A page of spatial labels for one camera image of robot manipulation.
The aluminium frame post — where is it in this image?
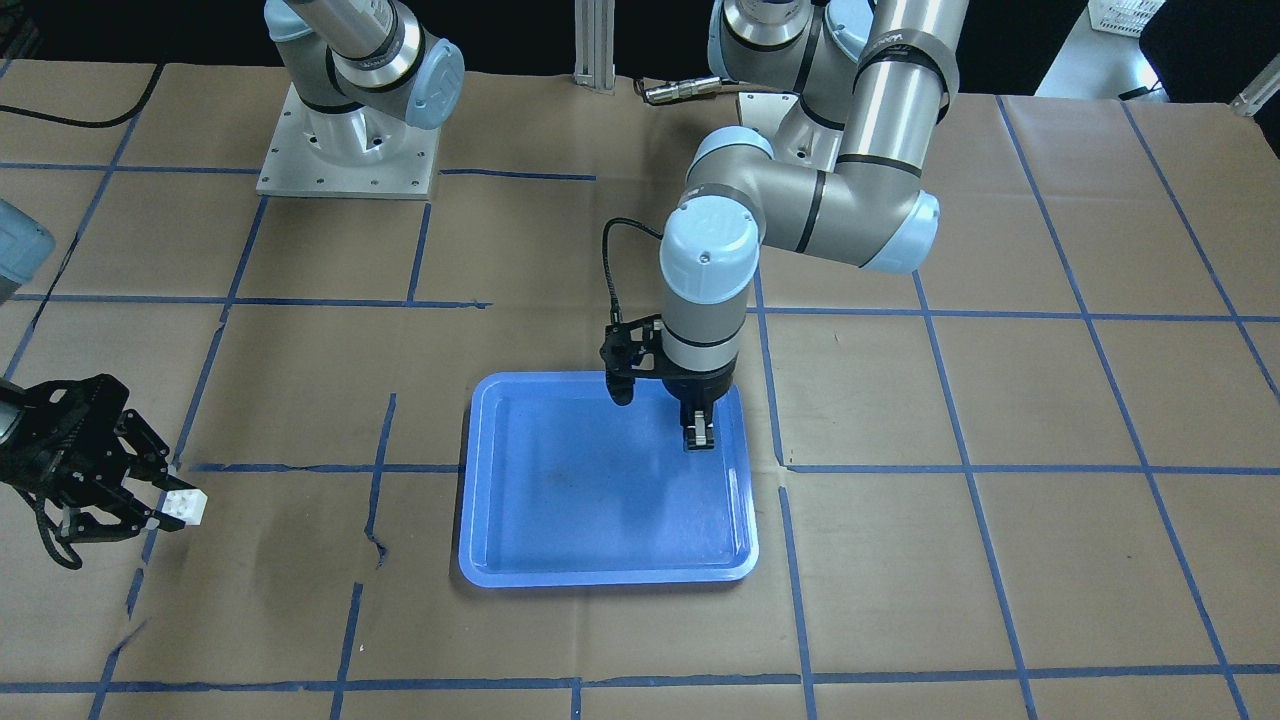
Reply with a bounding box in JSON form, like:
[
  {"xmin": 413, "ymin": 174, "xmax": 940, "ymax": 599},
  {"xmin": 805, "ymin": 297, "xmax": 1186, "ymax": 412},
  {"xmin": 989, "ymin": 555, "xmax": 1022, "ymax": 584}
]
[{"xmin": 572, "ymin": 0, "xmax": 616, "ymax": 94}]

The black camera cable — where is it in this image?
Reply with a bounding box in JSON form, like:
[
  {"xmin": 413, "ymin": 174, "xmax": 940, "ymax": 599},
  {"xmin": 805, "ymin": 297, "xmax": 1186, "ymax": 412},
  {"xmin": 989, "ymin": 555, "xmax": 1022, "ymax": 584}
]
[{"xmin": 602, "ymin": 218, "xmax": 667, "ymax": 331}]

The blue plastic tray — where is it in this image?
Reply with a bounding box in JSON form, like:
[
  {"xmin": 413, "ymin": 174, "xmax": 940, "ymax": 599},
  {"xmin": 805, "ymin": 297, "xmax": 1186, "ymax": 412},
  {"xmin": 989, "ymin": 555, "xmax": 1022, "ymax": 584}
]
[{"xmin": 458, "ymin": 372, "xmax": 760, "ymax": 588}]

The brown paper table cover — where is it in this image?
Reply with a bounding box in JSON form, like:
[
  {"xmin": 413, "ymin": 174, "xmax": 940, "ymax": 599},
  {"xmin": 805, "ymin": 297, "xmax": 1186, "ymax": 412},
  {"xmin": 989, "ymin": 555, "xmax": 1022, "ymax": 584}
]
[{"xmin": 3, "ymin": 65, "xmax": 1279, "ymax": 719}]

